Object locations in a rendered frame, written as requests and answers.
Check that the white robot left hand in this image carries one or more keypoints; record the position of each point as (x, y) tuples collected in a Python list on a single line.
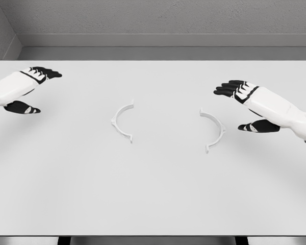
[(15, 85)]

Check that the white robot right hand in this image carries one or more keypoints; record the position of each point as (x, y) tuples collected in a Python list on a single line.
[(267, 104)]

